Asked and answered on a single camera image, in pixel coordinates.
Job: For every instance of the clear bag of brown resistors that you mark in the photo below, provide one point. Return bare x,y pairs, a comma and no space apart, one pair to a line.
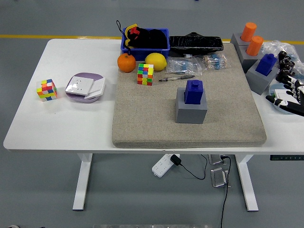
216,61

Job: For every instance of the white wall socket panel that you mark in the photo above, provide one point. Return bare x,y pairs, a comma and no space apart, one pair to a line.
79,86

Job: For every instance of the yellow lemon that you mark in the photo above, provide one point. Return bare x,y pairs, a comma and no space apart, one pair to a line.
155,61

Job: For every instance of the grey square seal holder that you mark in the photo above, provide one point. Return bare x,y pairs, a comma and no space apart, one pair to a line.
257,82
191,114

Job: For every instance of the blue plastic bin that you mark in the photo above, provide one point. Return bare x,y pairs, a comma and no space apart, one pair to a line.
152,52

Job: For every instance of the clear bag of blue resistors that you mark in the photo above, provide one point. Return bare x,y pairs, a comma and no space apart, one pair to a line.
183,65

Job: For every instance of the black wrapped long object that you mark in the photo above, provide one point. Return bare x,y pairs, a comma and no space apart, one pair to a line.
197,44

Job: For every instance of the black cloth pouch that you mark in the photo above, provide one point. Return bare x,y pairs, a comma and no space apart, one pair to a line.
154,39

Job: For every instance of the black power adapter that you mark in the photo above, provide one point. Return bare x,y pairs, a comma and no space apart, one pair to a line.
175,160

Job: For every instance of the orange fruit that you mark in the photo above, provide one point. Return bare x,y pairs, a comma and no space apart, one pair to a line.
126,63

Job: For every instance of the white power strip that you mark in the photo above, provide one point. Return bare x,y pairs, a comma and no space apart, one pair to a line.
161,166

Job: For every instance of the clear plastic bag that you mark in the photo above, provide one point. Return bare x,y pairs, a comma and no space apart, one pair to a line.
273,46

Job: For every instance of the grey-brown mat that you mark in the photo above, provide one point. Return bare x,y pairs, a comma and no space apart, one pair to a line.
147,114

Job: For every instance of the grey ballpoint pen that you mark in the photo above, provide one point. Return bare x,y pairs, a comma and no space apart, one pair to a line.
180,77

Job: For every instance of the blue square seal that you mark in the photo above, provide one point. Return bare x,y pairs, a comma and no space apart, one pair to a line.
266,64
193,93

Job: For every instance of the white table leg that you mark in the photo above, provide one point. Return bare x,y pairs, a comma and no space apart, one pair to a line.
82,185
247,185

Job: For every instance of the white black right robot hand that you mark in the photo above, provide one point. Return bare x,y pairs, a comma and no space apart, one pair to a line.
298,107

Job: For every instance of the light blue plate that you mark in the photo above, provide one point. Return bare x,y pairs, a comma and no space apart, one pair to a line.
273,89

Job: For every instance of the purple plate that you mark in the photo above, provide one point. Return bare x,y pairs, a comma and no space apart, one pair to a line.
88,75

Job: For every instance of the multicolour puzzle cube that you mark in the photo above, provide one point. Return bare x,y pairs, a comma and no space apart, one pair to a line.
145,74
47,90

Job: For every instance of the orange cylinder seal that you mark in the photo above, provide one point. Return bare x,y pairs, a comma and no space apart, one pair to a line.
254,46
249,31

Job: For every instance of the black table control panel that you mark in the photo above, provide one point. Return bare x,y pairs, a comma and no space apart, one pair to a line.
285,158

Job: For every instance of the white wall switch panel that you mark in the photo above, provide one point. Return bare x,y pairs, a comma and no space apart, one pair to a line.
97,89
280,93

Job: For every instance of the silver metal bracket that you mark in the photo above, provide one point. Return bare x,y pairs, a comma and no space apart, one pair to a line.
218,178
216,159

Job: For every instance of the black knob with white dots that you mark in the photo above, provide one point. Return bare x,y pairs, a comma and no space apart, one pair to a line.
288,63
286,70
280,76
282,55

